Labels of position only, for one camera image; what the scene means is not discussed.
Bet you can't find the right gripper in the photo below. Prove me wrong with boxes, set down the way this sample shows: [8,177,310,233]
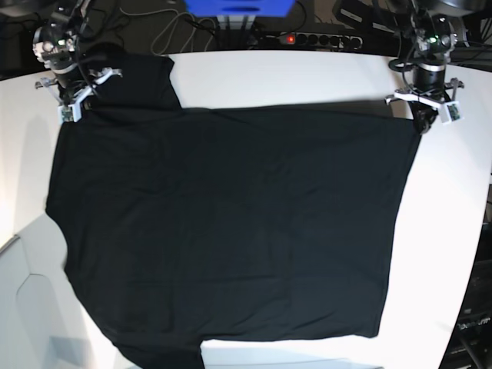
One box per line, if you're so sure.
[35,63,122,110]

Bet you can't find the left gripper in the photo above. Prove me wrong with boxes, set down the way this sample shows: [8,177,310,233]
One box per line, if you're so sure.
[384,65,464,135]

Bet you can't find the black T-shirt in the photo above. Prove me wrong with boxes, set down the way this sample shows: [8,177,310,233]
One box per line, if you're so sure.
[45,46,421,368]

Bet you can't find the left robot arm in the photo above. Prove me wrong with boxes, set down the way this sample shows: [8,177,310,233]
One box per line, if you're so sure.
[385,1,464,135]

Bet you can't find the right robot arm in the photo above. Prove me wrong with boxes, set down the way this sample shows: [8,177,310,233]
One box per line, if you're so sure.
[32,1,122,121]

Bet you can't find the black power strip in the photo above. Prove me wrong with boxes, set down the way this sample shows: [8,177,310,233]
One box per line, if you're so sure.
[257,32,364,52]

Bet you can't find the blue plastic box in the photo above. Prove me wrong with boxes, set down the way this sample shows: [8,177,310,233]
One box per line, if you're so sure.
[184,0,295,17]

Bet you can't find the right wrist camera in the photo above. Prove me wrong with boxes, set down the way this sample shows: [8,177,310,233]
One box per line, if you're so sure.
[57,105,82,125]

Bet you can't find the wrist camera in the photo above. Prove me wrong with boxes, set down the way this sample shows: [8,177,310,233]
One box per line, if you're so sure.
[57,105,82,125]
[439,101,463,125]

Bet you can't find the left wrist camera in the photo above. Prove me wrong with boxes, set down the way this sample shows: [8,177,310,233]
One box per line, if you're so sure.
[439,101,463,125]

